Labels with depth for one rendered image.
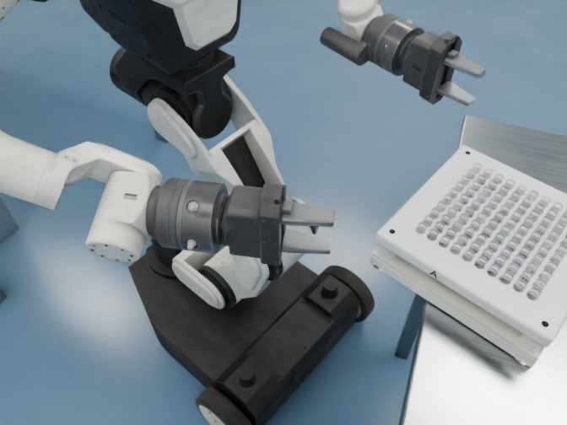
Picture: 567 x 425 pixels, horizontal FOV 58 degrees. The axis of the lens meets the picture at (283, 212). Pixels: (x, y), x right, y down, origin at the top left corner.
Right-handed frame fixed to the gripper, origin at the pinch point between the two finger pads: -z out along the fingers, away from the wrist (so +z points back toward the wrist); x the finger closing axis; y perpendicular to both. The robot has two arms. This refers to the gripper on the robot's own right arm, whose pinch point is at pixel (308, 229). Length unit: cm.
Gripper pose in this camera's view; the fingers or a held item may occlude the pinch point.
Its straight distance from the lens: 62.5
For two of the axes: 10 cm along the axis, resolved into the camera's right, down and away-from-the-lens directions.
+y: -1.6, 7.4, -6.6
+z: -9.9, -1.2, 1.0
